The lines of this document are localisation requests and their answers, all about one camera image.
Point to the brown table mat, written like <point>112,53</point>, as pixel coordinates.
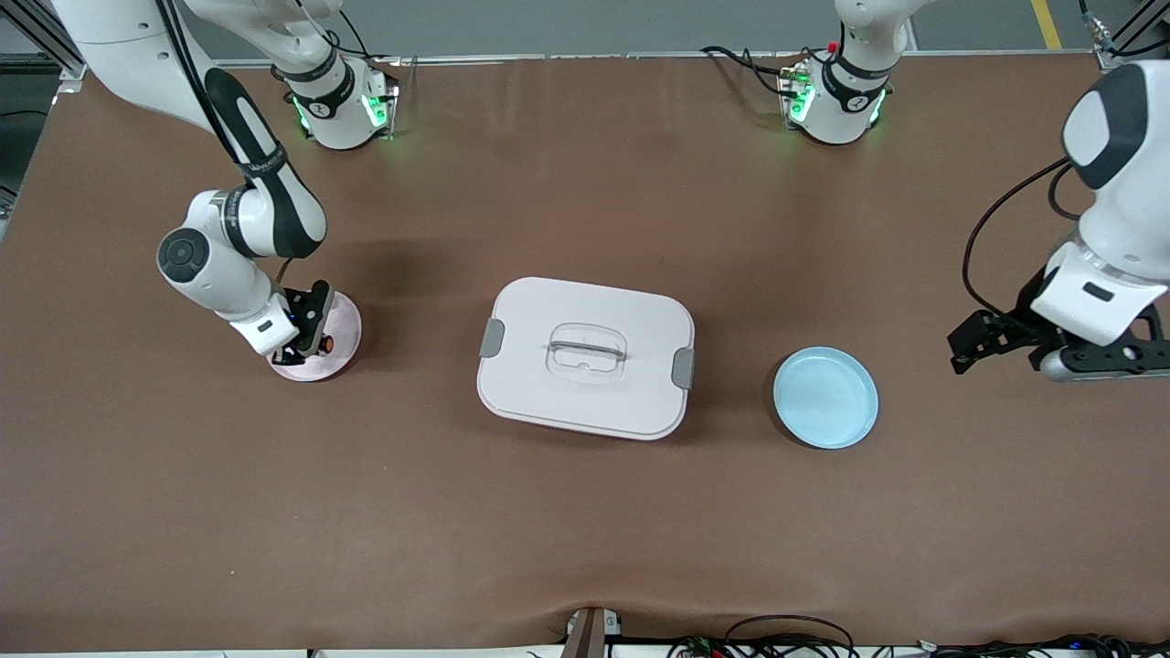
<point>585,530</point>

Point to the light blue round plate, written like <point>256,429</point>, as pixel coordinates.
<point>823,402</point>

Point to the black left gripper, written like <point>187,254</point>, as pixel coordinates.
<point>1022,322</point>

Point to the metal table edge rail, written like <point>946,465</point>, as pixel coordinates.
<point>594,57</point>

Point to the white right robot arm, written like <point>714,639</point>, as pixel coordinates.
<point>119,46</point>

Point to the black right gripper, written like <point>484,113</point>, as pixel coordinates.
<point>297,302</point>

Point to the metal clamp bracket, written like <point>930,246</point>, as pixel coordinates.
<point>585,635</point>

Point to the pink round plate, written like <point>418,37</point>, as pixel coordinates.
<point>343,320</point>

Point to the aluminium frame profile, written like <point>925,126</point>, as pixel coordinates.
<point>37,37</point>
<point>1111,59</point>

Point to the white lidded storage box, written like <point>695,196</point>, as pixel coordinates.
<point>539,393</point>

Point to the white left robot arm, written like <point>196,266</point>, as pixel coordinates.
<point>1124,210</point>

